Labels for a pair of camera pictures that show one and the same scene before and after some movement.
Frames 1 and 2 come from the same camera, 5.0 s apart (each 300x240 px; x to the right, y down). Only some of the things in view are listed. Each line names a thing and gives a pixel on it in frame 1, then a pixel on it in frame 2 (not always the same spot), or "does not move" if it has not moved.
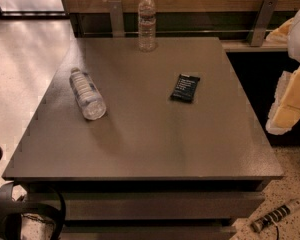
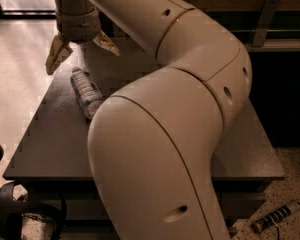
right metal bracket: (263, 22) does not move
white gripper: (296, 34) → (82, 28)
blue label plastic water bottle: (89, 98) does not move
